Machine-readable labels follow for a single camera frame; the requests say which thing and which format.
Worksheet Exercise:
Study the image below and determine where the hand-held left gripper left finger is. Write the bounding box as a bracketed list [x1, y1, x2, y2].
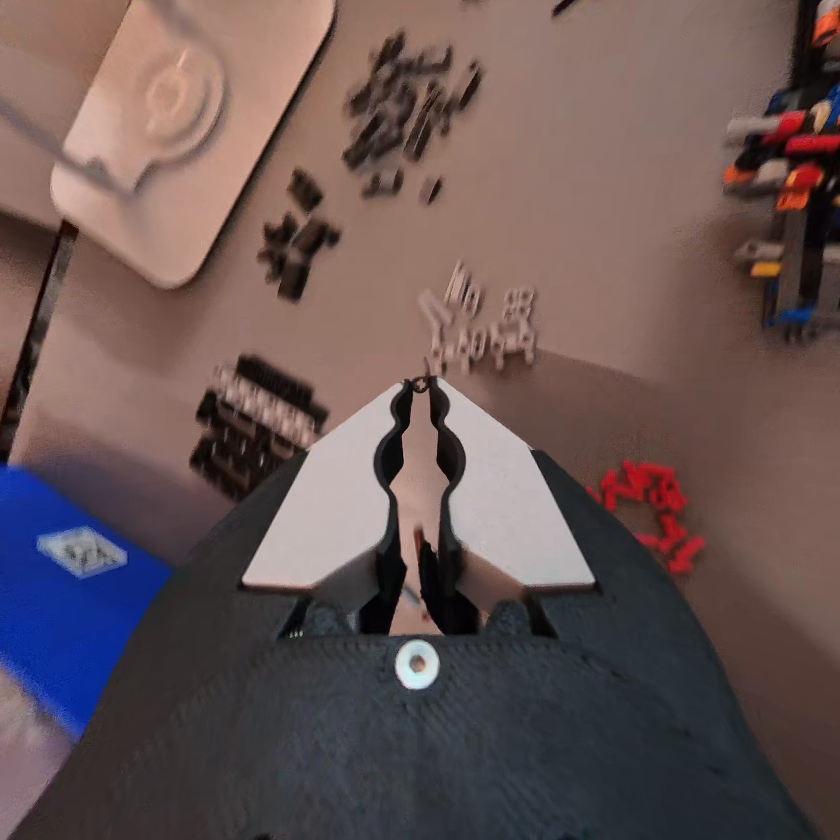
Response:
[241, 379, 416, 634]

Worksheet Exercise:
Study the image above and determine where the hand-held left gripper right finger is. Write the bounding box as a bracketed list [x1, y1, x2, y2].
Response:
[428, 377, 597, 634]

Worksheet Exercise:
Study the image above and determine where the pile of light grey connectors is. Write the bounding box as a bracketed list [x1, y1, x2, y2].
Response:
[419, 259, 540, 376]

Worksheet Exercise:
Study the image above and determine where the light grey lego beam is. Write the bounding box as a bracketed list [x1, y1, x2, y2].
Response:
[211, 366, 321, 448]

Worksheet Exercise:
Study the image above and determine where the black lego beam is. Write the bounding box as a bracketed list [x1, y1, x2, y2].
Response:
[235, 354, 330, 424]

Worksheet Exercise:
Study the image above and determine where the pile of red lego pins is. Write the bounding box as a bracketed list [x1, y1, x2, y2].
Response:
[585, 458, 707, 576]

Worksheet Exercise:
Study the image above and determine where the partly built lego model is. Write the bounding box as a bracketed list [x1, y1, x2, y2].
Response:
[722, 0, 840, 343]

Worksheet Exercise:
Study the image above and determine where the blue plastic bin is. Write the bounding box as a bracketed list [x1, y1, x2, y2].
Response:
[0, 462, 175, 744]

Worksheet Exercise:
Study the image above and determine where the pile of black angled connectors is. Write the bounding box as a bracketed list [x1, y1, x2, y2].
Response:
[257, 168, 343, 301]

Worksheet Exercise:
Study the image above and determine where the white lamp base stand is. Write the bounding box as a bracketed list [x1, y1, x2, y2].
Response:
[0, 0, 337, 290]

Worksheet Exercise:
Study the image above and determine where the pile of dark grey pieces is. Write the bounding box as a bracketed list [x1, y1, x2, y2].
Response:
[340, 31, 484, 199]

